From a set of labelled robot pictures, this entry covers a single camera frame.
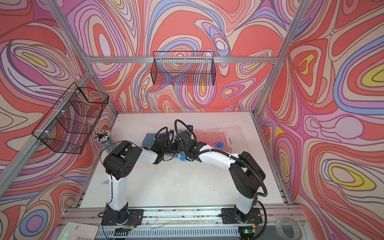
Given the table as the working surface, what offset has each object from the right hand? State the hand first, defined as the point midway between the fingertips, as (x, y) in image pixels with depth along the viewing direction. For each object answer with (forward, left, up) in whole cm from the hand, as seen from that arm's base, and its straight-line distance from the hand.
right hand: (184, 145), depth 89 cm
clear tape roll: (-42, -50, -11) cm, 66 cm away
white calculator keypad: (-40, +52, -7) cm, 66 cm away
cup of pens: (+2, +46, +9) cm, 47 cm away
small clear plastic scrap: (-17, +46, -8) cm, 49 cm away
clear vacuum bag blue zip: (+10, -30, -8) cm, 32 cm away
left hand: (+2, -4, -3) cm, 5 cm away
